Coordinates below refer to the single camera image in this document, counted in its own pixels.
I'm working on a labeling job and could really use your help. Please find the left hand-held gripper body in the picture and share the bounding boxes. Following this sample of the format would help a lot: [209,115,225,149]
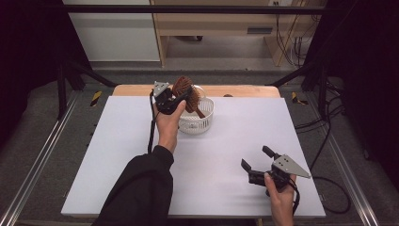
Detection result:
[151,80,184,116]

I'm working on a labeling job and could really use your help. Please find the brown wooden hairbrush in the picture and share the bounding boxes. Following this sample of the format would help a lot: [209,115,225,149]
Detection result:
[171,75,207,120]

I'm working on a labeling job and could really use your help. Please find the black horizontal frame bar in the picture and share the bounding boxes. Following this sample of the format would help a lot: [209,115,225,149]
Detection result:
[43,4,346,15]

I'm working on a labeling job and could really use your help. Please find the cables behind wooden desk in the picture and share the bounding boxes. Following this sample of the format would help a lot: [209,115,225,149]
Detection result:
[274,2,318,69]

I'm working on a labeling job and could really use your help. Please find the person's left hand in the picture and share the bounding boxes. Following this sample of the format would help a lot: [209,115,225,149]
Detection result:
[152,101,187,154]

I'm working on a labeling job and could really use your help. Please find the black floor cables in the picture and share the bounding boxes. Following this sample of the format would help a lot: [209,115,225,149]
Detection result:
[294,78,346,171]

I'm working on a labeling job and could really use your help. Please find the light wooden desk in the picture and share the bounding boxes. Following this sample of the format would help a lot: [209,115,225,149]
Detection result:
[150,0,327,68]

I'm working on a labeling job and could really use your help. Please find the person's right hand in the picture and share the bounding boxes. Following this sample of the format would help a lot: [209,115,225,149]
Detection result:
[263,171,298,226]

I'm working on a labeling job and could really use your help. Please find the aluminium floor rail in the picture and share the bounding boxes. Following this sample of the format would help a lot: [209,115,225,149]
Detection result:
[0,90,80,226]
[304,93,381,226]

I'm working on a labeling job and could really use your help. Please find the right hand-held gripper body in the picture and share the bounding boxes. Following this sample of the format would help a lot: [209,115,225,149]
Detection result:
[247,153,312,193]

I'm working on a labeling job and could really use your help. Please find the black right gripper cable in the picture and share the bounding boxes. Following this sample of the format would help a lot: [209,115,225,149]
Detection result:
[289,175,352,218]

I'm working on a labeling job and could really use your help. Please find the white cabinet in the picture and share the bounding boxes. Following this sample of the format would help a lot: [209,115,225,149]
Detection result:
[62,0,161,62]

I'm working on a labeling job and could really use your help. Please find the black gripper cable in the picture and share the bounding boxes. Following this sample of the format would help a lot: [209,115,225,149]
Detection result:
[289,175,352,218]
[147,89,158,155]

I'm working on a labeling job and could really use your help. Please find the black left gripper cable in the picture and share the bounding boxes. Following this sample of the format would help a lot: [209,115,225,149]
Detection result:
[147,89,158,155]

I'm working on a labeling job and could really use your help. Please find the white perforated plastic basket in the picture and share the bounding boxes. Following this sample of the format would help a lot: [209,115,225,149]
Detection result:
[177,85,215,137]

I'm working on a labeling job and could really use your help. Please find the black frame stand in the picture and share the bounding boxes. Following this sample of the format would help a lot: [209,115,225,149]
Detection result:
[265,60,329,121]
[56,60,119,121]

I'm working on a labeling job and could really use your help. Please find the yellow black floor tape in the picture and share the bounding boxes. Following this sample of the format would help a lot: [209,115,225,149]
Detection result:
[291,91,310,106]
[89,90,104,108]

